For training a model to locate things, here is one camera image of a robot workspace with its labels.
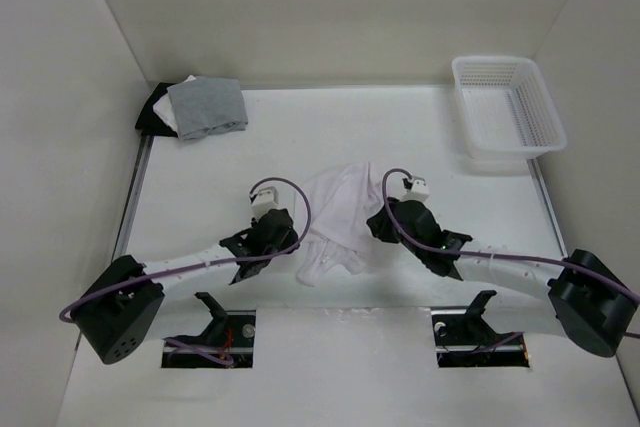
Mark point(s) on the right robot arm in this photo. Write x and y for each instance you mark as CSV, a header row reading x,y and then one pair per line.
x,y
577,297

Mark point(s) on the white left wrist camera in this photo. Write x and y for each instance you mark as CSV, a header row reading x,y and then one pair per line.
x,y
263,201

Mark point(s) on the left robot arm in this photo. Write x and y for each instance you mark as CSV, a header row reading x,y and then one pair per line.
x,y
118,310

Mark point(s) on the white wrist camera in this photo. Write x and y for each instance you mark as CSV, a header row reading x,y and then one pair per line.
x,y
416,189
263,201

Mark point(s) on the folded grey tank top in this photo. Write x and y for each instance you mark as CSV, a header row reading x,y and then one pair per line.
x,y
208,106

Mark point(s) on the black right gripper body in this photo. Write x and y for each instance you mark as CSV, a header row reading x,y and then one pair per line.
x,y
392,203

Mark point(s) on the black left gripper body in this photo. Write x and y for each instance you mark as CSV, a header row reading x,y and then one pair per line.
x,y
286,243

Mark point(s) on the folded black tank top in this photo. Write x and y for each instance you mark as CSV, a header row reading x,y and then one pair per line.
x,y
148,122

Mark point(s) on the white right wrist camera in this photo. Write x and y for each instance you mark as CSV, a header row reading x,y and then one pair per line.
x,y
416,189

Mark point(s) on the white plastic basket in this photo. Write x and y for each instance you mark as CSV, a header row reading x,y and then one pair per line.
x,y
506,110

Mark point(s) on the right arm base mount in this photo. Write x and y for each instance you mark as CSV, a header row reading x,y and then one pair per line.
x,y
463,339

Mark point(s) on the folded white tank top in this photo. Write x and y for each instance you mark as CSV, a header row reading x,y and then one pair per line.
x,y
165,108

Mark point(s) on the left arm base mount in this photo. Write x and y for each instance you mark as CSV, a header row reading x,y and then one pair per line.
x,y
227,341

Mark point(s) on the white tank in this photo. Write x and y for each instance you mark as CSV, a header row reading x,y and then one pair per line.
x,y
342,199
165,108

